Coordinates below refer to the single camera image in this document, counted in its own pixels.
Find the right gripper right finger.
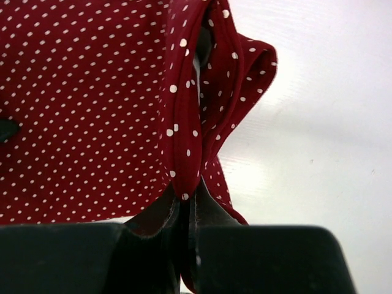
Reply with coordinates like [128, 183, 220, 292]
[182, 181, 356, 294]

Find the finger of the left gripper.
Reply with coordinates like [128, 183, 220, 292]
[0, 118, 20, 143]

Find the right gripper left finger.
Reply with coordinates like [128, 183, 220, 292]
[1, 186, 180, 293]

